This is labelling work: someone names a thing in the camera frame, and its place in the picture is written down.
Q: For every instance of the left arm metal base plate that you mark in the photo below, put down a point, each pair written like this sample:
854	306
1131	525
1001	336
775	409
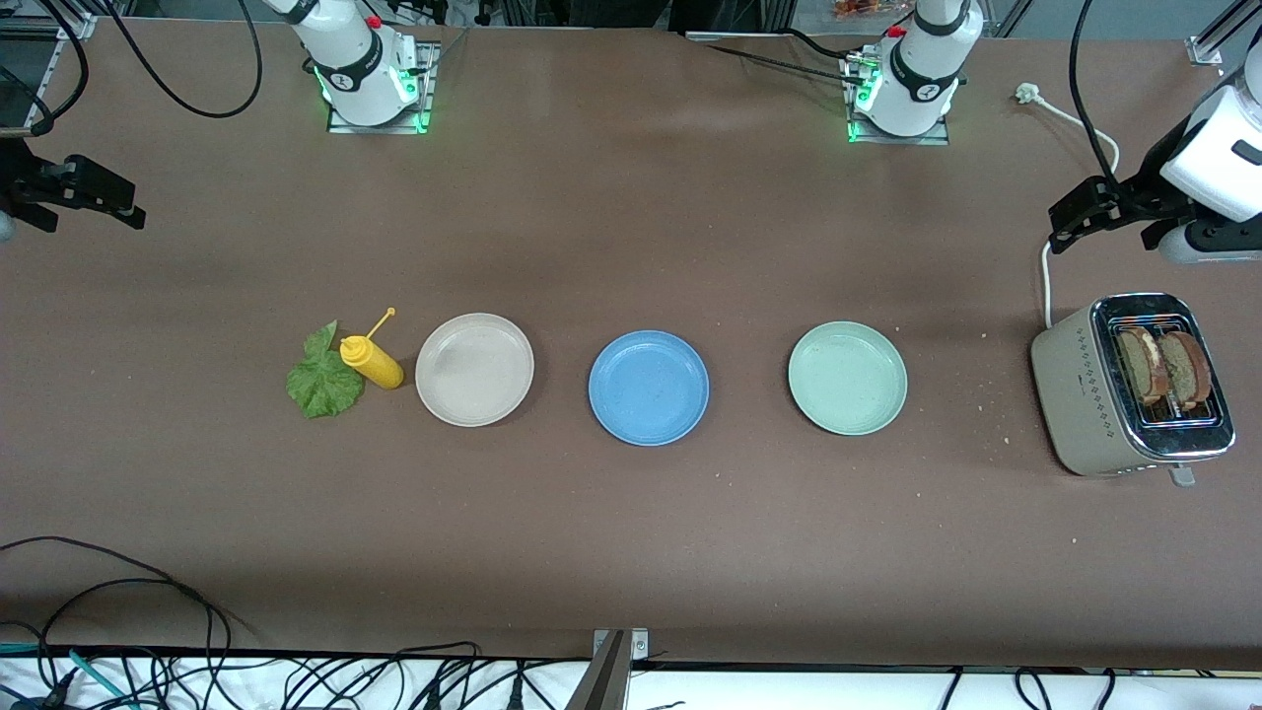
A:
887	139

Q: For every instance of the metal frame bracket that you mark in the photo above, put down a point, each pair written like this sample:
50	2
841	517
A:
639	646

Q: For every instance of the beige chrome toaster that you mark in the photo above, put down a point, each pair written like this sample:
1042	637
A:
1075	394

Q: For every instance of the green lettuce leaf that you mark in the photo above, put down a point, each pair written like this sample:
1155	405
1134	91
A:
320	385

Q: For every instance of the beige round plate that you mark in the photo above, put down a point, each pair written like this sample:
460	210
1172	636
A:
473	370

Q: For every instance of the brown bread slice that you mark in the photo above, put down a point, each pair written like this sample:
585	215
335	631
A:
1139	367
1188	370

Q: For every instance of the aluminium frame profile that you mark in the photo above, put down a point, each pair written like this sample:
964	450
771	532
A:
79	25
1208	49

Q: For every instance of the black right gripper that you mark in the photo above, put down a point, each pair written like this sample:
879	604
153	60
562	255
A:
22	180

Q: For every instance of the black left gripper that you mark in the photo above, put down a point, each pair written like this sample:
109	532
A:
1147	191

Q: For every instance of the yellow mustard squeeze bottle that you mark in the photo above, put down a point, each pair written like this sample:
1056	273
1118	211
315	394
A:
375	365

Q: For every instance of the blue round plate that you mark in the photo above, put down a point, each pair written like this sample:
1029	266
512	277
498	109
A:
648	388

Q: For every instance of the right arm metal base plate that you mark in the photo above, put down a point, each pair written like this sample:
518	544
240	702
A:
380	129

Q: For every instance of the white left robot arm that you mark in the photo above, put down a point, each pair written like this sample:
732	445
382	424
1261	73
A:
922	59

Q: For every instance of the light green round plate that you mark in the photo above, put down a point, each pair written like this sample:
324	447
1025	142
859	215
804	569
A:
848	378

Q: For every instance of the orange snack package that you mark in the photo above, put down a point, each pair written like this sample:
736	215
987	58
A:
863	8

